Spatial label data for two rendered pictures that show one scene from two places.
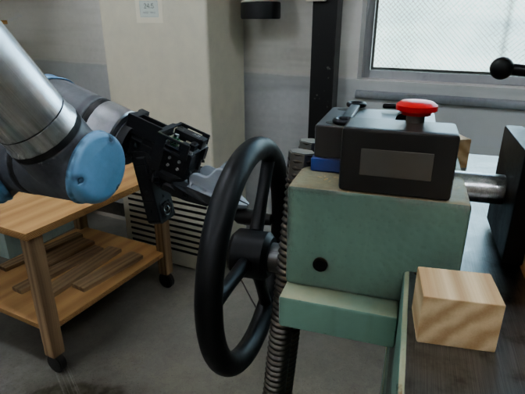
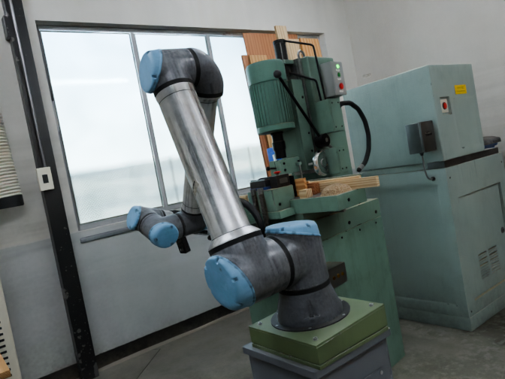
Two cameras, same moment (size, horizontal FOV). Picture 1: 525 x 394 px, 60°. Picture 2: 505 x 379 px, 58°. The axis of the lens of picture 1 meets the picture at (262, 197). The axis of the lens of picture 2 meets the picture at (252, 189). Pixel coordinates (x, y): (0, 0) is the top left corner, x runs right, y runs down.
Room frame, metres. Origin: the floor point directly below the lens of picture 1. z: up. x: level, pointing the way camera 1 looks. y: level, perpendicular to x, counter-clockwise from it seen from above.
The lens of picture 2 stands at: (-0.40, 1.61, 1.07)
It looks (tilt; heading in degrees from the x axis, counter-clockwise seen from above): 3 degrees down; 297
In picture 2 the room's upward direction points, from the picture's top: 10 degrees counter-clockwise
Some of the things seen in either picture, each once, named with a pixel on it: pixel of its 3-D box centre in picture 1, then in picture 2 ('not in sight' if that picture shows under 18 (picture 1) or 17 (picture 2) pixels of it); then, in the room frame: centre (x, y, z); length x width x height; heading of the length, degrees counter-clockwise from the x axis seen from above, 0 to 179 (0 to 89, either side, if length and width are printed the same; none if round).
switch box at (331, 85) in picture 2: not in sight; (334, 79); (0.16, -0.57, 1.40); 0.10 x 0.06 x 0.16; 72
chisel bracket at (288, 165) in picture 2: not in sight; (285, 168); (0.38, -0.33, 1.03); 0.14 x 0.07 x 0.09; 72
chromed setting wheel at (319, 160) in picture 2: not in sight; (322, 162); (0.23, -0.40, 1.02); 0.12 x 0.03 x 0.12; 72
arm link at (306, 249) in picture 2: not in sight; (294, 252); (0.09, 0.44, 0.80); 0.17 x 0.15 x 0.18; 63
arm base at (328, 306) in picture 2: not in sight; (306, 297); (0.09, 0.42, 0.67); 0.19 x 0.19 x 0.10
